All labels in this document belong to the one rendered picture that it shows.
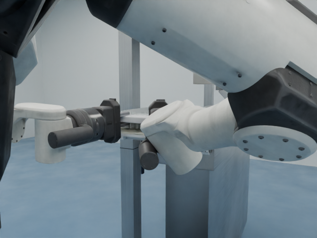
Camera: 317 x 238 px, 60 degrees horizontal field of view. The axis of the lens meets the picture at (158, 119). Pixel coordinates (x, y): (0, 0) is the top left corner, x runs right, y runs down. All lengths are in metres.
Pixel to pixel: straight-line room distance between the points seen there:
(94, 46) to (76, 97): 1.15
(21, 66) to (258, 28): 0.26
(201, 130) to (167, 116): 0.07
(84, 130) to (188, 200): 0.73
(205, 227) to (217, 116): 0.93
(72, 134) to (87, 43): 5.25
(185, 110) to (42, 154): 0.34
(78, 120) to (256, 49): 0.50
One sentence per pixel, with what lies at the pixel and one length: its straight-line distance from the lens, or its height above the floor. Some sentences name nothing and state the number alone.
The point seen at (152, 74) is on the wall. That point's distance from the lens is 4.92.
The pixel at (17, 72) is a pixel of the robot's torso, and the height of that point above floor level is 1.13.
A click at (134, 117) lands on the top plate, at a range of 0.78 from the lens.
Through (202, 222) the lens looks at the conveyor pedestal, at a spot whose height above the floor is 0.54.
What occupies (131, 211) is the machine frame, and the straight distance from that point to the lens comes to 1.15.
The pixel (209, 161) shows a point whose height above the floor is 0.83.
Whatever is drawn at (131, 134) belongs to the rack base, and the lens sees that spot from 0.79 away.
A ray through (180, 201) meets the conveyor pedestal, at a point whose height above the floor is 0.61.
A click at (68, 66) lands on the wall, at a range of 6.16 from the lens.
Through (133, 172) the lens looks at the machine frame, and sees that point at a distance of 1.08.
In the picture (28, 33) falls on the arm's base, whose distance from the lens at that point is 0.20.
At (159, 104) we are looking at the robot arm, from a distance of 0.69.
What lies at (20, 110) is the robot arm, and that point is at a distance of 0.64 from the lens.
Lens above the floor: 1.11
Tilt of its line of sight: 7 degrees down
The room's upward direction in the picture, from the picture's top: straight up
